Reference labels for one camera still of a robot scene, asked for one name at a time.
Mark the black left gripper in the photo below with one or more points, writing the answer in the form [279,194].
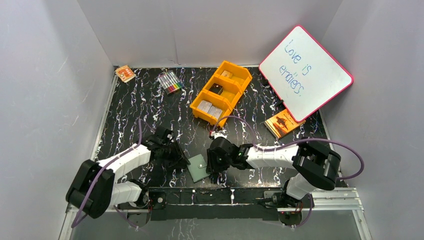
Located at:
[175,153]

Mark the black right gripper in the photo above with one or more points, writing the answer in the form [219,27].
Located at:
[212,166]

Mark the mint green card holder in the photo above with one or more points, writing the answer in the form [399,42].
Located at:
[197,168]

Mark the orange three-compartment bin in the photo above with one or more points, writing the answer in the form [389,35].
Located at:
[221,93]

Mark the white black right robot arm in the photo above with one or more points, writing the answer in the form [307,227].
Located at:
[316,164]

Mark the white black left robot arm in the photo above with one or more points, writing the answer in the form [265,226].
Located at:
[95,187]

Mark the grey card in bin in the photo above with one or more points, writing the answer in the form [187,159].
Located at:
[209,108]

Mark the small orange card box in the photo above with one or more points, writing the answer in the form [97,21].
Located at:
[125,73]

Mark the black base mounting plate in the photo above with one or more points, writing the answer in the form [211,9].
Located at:
[166,203]

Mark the black item in bin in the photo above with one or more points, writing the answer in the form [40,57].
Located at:
[217,89]

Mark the orange cover book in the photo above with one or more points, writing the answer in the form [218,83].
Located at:
[282,124]

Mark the pack of coloured markers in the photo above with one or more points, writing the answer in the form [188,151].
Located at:
[169,82]

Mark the beige item in bin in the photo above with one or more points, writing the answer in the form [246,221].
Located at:
[227,74]

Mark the pink framed whiteboard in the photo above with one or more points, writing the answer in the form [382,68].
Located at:
[303,74]

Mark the aluminium rail frame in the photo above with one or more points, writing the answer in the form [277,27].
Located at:
[339,199]

